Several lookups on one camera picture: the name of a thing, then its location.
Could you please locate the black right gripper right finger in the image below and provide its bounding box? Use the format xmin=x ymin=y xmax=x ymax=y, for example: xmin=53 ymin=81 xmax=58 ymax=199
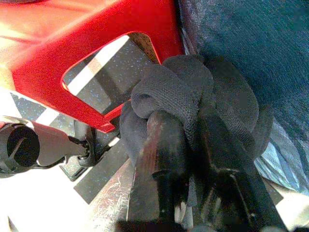
xmin=207 ymin=166 xmax=285 ymax=232

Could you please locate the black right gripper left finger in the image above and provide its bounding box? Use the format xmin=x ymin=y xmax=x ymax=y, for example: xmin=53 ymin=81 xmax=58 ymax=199
xmin=144 ymin=110 xmax=194 ymax=232

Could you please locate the black knit garment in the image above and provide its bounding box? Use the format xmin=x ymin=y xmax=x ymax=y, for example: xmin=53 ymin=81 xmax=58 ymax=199
xmin=119 ymin=54 xmax=275 ymax=174

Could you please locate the grey patterned floor mat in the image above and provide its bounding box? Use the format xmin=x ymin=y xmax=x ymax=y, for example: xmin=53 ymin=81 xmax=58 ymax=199
xmin=9 ymin=35 xmax=157 ymax=205

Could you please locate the dark blue cloth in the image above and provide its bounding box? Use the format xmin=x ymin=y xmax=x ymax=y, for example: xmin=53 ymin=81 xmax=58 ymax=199
xmin=177 ymin=0 xmax=309 ymax=155

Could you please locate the red plastic stool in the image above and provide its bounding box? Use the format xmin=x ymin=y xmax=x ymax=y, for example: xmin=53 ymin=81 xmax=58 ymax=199
xmin=0 ymin=0 xmax=186 ymax=134

